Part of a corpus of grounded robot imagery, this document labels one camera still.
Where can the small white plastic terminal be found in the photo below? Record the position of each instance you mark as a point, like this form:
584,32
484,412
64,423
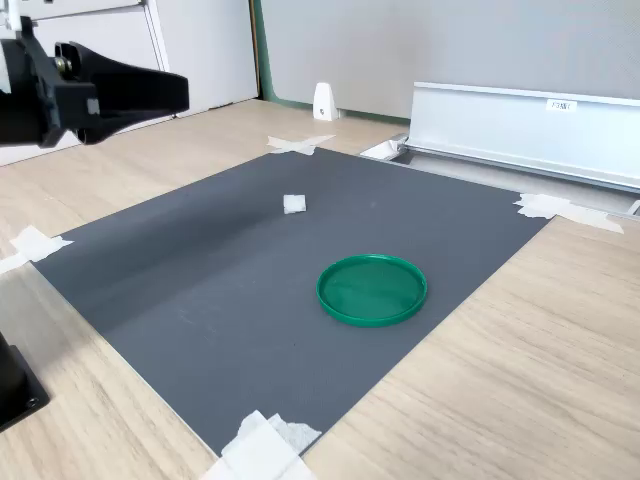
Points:
295,204

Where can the round green lid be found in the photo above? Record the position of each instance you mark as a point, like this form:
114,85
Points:
372,292

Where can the white cabinet panel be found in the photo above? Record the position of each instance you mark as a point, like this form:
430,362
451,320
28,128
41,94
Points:
210,50

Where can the white masking tape cross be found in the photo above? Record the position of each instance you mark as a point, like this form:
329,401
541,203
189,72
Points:
260,450
540,205
32,242
295,145

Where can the dark grey mat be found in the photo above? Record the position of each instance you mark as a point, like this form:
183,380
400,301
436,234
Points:
200,300

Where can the grey desk partition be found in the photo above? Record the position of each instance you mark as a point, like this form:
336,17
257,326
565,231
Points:
425,45

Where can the small white flap label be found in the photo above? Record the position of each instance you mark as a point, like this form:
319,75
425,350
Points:
562,105

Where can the small white partition bracket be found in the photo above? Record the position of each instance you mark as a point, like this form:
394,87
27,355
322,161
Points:
324,100

